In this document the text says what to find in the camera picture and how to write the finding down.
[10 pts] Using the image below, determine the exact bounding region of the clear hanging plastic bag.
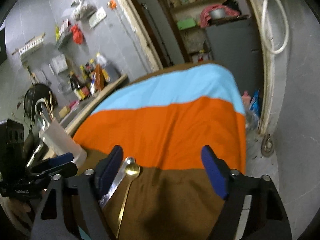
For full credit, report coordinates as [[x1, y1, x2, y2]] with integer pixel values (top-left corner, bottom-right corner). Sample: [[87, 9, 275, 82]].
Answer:
[[71, 0, 97, 21]]

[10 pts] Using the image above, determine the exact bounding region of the white plastic utensil caddy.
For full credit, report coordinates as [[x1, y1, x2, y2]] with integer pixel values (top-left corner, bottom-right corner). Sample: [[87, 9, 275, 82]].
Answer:
[[39, 121, 87, 168]]

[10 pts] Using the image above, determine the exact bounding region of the yellow sponge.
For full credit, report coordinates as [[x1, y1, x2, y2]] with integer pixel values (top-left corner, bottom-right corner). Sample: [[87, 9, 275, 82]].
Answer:
[[59, 106, 71, 119]]

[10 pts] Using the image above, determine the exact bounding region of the wooden chopstick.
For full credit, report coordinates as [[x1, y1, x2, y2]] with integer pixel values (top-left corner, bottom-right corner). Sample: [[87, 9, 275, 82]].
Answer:
[[49, 91, 54, 120], [44, 98, 54, 121]]

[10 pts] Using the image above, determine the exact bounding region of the white hose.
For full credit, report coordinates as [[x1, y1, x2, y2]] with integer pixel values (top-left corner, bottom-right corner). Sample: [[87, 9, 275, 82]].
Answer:
[[260, 0, 290, 55]]

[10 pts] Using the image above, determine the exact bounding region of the grey wall shelf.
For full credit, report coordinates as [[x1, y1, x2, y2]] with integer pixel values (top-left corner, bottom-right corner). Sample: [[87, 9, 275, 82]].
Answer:
[[56, 31, 72, 50]]

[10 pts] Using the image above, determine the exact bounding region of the steel measuring spoon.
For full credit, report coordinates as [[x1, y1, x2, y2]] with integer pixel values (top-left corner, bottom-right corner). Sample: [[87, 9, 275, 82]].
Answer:
[[99, 157, 136, 209]]

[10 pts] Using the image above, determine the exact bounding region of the orange snack bag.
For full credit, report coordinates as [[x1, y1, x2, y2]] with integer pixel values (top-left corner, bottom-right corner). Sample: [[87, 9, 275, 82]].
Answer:
[[95, 64, 105, 91]]

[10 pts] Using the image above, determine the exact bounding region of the dark soy sauce bottle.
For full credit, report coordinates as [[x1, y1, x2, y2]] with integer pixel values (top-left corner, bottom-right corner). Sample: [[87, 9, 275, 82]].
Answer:
[[69, 71, 81, 92]]

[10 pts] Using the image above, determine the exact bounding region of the small gold spoon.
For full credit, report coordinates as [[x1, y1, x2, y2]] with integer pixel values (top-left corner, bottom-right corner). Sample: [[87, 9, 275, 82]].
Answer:
[[116, 163, 140, 239]]

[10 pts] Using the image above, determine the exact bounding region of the grey cabinet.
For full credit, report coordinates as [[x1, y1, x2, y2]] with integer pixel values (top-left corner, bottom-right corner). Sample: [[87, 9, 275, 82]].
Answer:
[[205, 17, 264, 96]]

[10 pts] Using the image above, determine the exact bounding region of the red plastic bag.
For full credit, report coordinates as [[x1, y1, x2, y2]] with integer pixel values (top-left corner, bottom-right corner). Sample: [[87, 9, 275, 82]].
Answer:
[[71, 24, 84, 44]]

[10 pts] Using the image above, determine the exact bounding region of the black wok pan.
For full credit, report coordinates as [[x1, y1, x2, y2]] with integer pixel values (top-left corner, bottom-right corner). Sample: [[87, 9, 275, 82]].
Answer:
[[23, 83, 57, 121]]

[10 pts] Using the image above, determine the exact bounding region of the red cloth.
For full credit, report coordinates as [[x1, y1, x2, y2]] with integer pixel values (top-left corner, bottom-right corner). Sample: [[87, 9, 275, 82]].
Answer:
[[200, 3, 240, 28]]

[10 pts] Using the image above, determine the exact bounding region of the green box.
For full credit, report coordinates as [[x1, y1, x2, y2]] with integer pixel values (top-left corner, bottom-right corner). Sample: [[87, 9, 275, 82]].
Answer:
[[176, 18, 197, 30]]

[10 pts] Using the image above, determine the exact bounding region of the large oil jug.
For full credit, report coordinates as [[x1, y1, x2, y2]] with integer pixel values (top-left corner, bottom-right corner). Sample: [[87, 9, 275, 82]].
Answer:
[[96, 53, 120, 83]]

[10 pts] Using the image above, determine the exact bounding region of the wooden shelf unit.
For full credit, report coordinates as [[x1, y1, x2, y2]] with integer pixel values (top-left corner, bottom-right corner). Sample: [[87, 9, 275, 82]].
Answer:
[[157, 0, 227, 62]]

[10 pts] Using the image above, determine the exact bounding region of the white wall basket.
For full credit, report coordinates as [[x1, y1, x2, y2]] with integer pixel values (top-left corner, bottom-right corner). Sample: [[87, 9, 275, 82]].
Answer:
[[11, 33, 46, 60]]

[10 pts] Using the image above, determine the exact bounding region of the metal pot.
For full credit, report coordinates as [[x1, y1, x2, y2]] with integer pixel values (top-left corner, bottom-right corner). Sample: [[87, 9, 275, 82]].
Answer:
[[209, 8, 226, 20]]

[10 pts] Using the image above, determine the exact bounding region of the person's left hand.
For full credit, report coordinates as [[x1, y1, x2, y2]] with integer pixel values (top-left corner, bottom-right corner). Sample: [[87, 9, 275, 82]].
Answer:
[[9, 198, 35, 216]]

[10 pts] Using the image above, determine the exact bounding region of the white hanging utensil holder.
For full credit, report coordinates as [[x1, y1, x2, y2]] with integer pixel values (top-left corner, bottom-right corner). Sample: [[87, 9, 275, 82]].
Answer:
[[52, 54, 68, 74]]

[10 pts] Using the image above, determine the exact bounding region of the white wall socket panel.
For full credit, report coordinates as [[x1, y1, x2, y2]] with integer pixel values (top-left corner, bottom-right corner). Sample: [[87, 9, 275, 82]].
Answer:
[[88, 7, 107, 29]]

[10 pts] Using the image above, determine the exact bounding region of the wooden door frame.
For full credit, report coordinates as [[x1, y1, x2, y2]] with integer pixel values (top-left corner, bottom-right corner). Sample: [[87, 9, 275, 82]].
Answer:
[[117, 0, 274, 136]]

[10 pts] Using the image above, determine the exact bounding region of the striped colourful table cloth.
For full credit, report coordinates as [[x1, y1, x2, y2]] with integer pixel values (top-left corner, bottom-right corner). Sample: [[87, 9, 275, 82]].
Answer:
[[73, 62, 246, 239]]

